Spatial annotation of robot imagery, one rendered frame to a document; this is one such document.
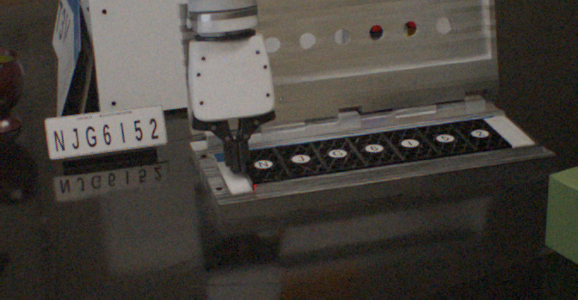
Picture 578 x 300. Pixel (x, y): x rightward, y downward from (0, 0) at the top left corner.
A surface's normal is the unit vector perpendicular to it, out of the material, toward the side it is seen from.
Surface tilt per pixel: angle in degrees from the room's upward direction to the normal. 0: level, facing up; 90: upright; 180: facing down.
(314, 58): 79
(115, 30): 90
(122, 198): 0
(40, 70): 0
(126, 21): 90
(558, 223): 90
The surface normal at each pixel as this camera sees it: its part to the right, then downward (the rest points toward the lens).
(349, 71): 0.23, 0.18
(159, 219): -0.04, -0.92
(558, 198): -0.87, 0.22
